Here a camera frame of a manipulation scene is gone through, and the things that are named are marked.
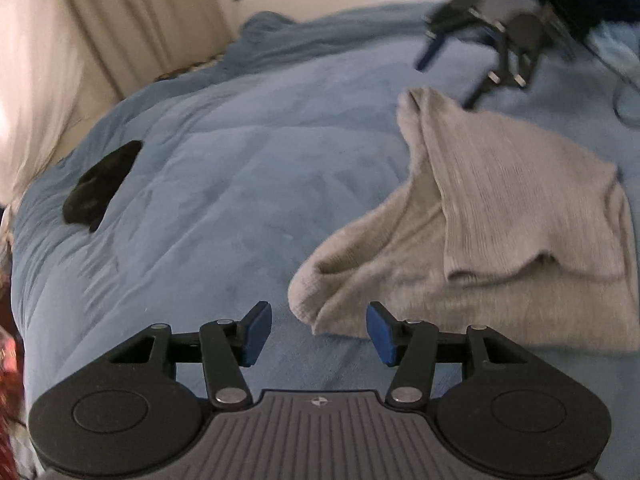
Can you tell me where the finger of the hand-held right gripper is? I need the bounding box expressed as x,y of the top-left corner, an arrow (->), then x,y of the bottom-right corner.
462,25 -> 538,109
415,22 -> 448,72

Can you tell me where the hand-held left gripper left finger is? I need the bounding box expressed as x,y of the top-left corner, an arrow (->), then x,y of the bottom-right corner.
107,301 -> 272,409

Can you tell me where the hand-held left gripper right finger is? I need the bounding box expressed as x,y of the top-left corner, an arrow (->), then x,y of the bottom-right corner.
366,301 -> 531,409

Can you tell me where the grey knitted sweater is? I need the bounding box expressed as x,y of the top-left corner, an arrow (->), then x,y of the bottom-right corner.
288,86 -> 636,351

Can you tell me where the blue fleece blanket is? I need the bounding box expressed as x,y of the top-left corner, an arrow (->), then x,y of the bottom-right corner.
10,2 -> 640,461

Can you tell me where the black cloth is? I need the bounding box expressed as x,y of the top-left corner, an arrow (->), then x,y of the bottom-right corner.
62,140 -> 143,233

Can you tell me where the multicoloured knitted blanket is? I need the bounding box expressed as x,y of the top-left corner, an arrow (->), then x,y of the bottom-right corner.
155,52 -> 226,83

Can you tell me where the beige curtain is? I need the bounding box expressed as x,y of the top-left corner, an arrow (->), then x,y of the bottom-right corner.
50,0 -> 236,101

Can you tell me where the white sheer curtain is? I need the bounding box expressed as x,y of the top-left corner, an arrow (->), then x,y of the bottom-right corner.
0,0 -> 101,201

